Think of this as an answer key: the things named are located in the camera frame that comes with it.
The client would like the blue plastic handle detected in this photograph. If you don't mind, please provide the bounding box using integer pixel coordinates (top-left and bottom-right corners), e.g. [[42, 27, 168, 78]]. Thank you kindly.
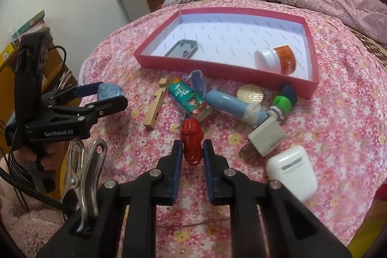
[[206, 89, 268, 126]]

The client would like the black braided cable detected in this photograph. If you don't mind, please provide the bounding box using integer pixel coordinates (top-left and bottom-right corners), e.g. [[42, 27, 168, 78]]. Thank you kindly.
[[0, 169, 74, 214]]

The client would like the red toy fire hydrant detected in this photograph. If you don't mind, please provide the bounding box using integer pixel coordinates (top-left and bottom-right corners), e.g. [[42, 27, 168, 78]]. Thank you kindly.
[[179, 118, 202, 167]]

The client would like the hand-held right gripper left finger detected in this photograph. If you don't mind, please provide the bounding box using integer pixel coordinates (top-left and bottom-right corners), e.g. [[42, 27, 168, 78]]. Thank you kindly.
[[36, 140, 185, 258]]

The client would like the yellow box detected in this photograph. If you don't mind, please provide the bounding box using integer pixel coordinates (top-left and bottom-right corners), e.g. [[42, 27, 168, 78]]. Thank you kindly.
[[0, 43, 19, 69]]

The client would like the white charger plug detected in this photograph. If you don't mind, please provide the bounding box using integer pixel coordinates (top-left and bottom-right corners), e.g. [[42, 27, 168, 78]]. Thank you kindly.
[[239, 117, 286, 160]]

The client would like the red cardboard box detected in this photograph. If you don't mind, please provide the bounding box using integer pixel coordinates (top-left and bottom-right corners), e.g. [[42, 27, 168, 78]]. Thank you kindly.
[[134, 8, 319, 100]]

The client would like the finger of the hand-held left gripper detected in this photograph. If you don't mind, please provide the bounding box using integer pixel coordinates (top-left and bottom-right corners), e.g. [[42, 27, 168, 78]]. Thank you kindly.
[[47, 96, 128, 128], [39, 83, 105, 106]]

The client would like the person's left hand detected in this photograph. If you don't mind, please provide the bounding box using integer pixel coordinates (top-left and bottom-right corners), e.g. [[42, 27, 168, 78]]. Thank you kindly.
[[10, 141, 71, 186]]

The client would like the pink floral bedsheet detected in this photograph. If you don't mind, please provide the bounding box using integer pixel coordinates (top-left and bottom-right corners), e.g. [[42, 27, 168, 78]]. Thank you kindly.
[[77, 0, 387, 249]]

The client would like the thin black cable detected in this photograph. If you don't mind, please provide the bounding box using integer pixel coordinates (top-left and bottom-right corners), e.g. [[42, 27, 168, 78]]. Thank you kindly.
[[45, 46, 68, 77]]

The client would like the grey plastic part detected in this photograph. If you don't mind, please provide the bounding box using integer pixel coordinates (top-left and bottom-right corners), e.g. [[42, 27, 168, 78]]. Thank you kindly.
[[165, 38, 200, 59]]

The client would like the white earbuds case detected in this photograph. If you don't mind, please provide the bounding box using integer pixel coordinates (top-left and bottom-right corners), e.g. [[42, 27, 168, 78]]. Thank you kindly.
[[265, 146, 318, 202]]

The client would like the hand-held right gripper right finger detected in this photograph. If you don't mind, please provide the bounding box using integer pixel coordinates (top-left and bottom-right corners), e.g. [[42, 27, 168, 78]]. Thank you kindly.
[[203, 139, 353, 258]]

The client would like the wooden block piece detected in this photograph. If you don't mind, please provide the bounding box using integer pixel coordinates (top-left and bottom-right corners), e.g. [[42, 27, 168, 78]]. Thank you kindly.
[[143, 78, 168, 129]]

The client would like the white jar with orange label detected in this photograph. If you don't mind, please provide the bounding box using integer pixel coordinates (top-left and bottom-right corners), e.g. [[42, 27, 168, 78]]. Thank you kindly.
[[253, 46, 298, 75]]

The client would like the gold coin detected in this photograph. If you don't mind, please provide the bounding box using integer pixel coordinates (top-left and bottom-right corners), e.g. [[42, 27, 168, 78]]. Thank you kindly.
[[236, 84, 263, 104]]

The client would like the green chewing gum pack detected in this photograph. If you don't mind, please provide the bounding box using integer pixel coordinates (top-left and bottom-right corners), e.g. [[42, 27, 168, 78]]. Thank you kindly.
[[168, 81, 212, 121]]

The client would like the metal spring clip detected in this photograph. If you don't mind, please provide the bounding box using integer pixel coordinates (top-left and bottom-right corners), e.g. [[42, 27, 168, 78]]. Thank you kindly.
[[60, 139, 108, 233], [54, 69, 74, 92]]

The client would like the green toy figure keychain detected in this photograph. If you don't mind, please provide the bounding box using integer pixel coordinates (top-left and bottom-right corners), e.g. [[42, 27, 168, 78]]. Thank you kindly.
[[269, 83, 298, 125]]

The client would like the person's left forearm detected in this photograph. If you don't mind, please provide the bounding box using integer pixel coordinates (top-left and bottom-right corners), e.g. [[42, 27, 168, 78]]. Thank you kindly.
[[0, 176, 76, 249]]

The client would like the grey wooden shelf unit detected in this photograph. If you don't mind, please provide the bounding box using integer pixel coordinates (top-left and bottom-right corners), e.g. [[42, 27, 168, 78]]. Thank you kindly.
[[116, 0, 179, 23]]

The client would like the brown patterned blanket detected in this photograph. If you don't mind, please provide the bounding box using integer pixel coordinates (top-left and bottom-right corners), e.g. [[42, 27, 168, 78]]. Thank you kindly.
[[348, 28, 387, 65]]

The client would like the blue oval plastic case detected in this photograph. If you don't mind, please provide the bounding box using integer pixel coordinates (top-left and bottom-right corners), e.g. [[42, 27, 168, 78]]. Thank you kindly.
[[97, 82, 125, 101]]

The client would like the teal-edged cardboard box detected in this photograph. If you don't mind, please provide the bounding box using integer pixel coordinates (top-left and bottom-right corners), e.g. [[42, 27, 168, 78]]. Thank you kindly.
[[11, 10, 46, 44]]

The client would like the pale purple plastic shell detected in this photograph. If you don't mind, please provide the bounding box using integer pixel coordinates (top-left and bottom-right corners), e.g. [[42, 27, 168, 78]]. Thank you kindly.
[[188, 70, 208, 98]]

